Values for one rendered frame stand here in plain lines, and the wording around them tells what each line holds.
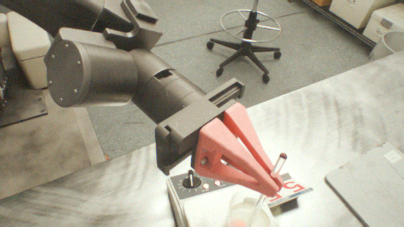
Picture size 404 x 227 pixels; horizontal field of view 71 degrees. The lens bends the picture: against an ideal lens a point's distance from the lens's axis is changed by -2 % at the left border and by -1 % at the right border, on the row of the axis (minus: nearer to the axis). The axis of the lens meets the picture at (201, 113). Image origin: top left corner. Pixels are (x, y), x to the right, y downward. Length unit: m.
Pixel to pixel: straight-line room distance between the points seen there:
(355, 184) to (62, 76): 0.54
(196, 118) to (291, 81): 1.81
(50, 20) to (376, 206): 0.58
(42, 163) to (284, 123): 0.80
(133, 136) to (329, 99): 1.06
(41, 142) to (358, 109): 1.01
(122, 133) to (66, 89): 1.33
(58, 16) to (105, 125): 1.33
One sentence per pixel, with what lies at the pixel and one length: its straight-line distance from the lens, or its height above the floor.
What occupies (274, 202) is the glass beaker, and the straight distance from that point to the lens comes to 0.37.
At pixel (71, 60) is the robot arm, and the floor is 1.08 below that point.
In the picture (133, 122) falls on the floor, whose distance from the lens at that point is 1.62.
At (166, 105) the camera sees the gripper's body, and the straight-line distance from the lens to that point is 0.27.
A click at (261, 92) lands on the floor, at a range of 1.88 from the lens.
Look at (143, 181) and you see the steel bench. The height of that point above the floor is 0.75.
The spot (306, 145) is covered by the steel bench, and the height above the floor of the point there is 0.75.
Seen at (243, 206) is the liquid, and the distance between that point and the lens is 0.40.
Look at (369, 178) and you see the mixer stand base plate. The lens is 0.66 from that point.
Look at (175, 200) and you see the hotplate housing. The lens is 0.46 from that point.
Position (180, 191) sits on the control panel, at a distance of 0.47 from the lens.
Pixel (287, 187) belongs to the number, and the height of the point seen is 0.77.
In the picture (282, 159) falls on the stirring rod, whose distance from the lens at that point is 0.22.
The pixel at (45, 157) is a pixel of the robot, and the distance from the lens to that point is 1.12.
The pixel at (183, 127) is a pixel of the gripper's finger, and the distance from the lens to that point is 0.23.
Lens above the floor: 1.23
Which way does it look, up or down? 48 degrees down
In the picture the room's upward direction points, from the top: 7 degrees clockwise
